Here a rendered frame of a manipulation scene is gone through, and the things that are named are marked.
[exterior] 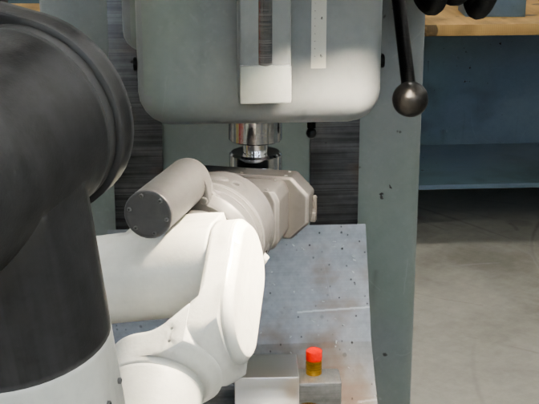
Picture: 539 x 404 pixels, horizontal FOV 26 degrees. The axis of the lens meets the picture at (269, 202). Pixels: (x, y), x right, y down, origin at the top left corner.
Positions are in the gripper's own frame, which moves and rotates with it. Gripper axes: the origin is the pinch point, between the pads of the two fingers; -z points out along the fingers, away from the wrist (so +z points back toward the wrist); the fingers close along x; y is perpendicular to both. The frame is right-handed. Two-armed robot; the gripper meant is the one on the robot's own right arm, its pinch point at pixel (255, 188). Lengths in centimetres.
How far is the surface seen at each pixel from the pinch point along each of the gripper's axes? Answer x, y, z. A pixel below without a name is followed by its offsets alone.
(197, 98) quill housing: 2.2, -10.1, 10.3
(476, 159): 1, 94, -401
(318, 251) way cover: 1.1, 17.9, -36.8
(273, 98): -4.5, -10.8, 12.4
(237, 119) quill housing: -0.5, -8.2, 8.4
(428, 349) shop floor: 5, 119, -247
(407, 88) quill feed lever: -13.8, -10.5, 3.7
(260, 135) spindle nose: -1.0, -5.4, 2.3
